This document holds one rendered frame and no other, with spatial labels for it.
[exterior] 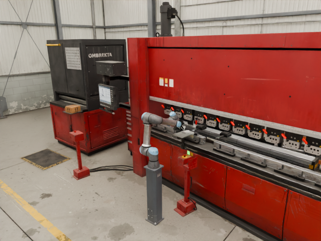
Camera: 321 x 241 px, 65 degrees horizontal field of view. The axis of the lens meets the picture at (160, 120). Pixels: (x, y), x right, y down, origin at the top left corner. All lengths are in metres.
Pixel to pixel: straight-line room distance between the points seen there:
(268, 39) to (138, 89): 2.02
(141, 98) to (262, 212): 2.31
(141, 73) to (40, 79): 6.38
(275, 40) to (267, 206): 1.77
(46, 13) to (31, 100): 3.02
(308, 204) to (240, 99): 1.26
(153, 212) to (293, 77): 2.22
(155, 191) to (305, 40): 2.26
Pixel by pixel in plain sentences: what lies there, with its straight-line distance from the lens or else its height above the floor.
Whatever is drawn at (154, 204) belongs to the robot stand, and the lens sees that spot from 3.34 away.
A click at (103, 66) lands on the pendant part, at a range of 4.06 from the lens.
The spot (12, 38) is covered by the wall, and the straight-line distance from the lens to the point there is 9.61.
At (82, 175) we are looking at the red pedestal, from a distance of 4.69.
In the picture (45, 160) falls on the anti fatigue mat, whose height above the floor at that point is 0.02.
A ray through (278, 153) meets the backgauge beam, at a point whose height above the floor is 0.96.
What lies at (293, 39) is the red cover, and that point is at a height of 2.23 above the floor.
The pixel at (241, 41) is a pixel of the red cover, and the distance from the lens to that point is 3.01.
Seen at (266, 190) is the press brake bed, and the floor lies 0.66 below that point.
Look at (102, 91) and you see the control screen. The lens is 4.16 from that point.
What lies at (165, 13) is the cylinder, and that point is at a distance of 3.90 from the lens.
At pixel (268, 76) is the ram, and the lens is 2.89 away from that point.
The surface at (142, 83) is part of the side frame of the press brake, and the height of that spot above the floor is 1.62.
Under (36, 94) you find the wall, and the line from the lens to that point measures 9.93.
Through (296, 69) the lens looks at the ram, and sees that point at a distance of 2.79.
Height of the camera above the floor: 2.23
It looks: 17 degrees down
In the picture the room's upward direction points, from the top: 1 degrees counter-clockwise
